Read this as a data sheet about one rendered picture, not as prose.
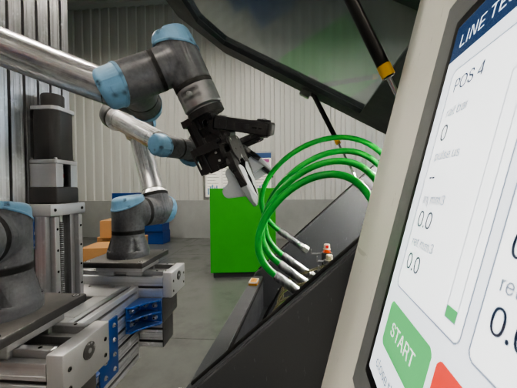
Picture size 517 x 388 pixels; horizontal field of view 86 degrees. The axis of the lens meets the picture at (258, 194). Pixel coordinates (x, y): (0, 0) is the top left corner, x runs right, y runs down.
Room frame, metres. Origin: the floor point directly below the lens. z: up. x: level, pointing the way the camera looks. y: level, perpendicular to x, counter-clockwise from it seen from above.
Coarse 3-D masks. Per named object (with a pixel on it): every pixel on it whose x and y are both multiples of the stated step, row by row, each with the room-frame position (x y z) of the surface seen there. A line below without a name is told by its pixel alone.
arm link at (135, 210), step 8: (112, 200) 1.03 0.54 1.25; (120, 200) 1.02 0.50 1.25; (128, 200) 1.02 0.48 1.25; (136, 200) 1.04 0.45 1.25; (144, 200) 1.09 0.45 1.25; (112, 208) 1.02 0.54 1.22; (120, 208) 1.01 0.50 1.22; (128, 208) 1.02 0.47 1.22; (136, 208) 1.04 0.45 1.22; (144, 208) 1.07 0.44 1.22; (152, 208) 1.10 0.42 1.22; (112, 216) 1.02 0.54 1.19; (120, 216) 1.01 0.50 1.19; (128, 216) 1.02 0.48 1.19; (136, 216) 1.04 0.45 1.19; (144, 216) 1.07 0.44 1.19; (152, 216) 1.10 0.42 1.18; (112, 224) 1.03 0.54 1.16; (120, 224) 1.01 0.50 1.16; (128, 224) 1.02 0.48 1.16; (136, 224) 1.04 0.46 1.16; (144, 224) 1.08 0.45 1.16
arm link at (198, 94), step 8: (208, 80) 0.52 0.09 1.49; (184, 88) 0.51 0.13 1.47; (192, 88) 0.51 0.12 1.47; (200, 88) 0.51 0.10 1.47; (208, 88) 0.52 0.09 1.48; (184, 96) 0.51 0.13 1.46; (192, 96) 0.51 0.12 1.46; (200, 96) 0.51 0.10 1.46; (208, 96) 0.51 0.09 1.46; (216, 96) 0.52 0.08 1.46; (184, 104) 0.52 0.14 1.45; (192, 104) 0.51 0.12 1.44; (200, 104) 0.51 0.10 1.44
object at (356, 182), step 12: (300, 180) 0.51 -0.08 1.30; (312, 180) 0.50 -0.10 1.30; (348, 180) 0.50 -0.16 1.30; (360, 180) 0.49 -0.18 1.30; (288, 192) 0.51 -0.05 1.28; (276, 204) 0.51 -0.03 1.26; (264, 216) 0.52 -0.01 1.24; (264, 228) 0.52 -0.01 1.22; (264, 264) 0.52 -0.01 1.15; (276, 276) 0.51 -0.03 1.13; (288, 288) 0.51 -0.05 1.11
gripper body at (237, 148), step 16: (192, 112) 0.52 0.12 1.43; (208, 112) 0.52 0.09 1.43; (192, 128) 0.54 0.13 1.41; (208, 128) 0.53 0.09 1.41; (208, 144) 0.52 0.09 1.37; (224, 144) 0.52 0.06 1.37; (240, 144) 0.57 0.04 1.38; (208, 160) 0.54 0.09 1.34; (224, 160) 0.53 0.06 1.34; (240, 160) 0.56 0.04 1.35
